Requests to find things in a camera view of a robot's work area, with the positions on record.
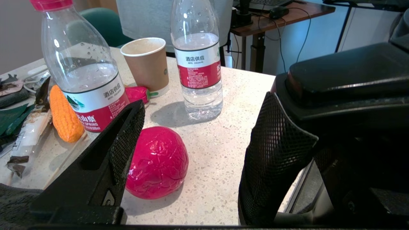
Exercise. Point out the black electric kettle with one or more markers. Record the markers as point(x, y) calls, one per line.
point(351, 70)

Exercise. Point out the brown paper cup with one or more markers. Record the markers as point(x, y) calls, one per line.
point(148, 67)

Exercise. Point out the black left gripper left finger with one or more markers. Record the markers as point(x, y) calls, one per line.
point(96, 179)

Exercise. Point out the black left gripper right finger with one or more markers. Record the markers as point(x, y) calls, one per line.
point(274, 159)

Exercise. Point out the black computer mouse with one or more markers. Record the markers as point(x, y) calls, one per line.
point(278, 12)

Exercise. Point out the red toy chili pepper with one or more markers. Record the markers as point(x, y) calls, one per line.
point(137, 93)

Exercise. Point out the brown wooden desk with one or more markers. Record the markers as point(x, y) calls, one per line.
point(287, 19)

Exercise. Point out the red foil ball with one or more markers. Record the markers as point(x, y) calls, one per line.
point(159, 163)

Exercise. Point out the clear water bottle red cap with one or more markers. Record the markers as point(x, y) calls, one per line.
point(83, 64)
point(198, 73)

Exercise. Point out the white brown snack wrapper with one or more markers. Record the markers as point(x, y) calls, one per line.
point(30, 134)

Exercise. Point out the green foil packet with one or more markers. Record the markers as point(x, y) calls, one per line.
point(12, 121)

